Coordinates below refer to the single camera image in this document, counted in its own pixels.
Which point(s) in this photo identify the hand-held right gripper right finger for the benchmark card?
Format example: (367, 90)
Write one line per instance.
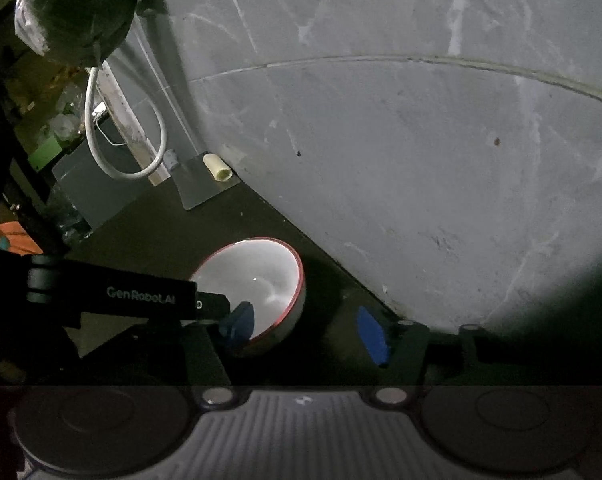
(373, 335)

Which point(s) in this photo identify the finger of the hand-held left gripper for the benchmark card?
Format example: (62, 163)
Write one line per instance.
(213, 305)

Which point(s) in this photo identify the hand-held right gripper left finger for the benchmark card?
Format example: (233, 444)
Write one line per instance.
(238, 325)

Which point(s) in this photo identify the white bowl red rim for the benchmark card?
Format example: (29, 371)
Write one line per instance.
(263, 282)

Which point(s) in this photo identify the grey cabinet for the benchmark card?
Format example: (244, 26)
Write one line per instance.
(96, 192)

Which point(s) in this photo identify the orange sheet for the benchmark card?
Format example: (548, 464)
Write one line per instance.
(16, 242)

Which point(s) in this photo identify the green box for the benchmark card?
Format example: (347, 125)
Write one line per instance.
(43, 152)

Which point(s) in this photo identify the cluttered wooden shelf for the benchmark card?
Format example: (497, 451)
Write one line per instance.
(41, 85)

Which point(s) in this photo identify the plastic bag of dark greens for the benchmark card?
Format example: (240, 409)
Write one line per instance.
(71, 10)

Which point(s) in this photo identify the pale door frame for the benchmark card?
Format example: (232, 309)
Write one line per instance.
(131, 125)

